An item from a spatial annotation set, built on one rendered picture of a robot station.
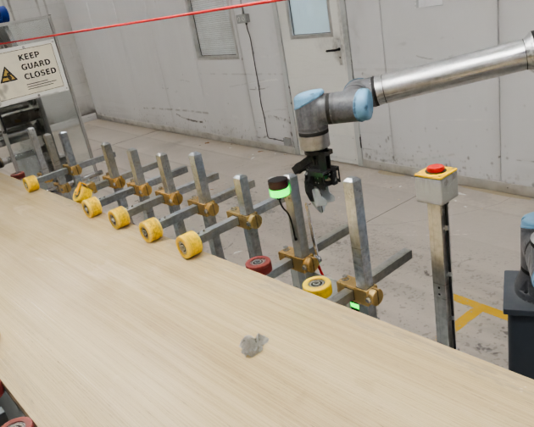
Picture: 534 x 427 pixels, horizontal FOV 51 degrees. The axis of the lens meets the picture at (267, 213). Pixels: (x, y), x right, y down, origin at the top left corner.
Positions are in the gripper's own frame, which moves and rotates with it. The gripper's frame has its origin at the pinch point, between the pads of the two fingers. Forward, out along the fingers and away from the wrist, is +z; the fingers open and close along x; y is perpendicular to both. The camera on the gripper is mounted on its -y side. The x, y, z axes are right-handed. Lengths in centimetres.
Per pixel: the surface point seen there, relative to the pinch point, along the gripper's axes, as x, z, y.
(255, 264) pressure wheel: -24.2, 10.4, -6.3
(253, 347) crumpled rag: -52, 10, 26
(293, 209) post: -9.5, -3.0, -1.5
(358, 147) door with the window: 263, 82, -214
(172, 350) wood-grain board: -65, 11, 9
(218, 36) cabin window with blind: 282, -25, -418
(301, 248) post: -9.2, 10.4, -1.2
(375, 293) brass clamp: -8.5, 18.2, 26.5
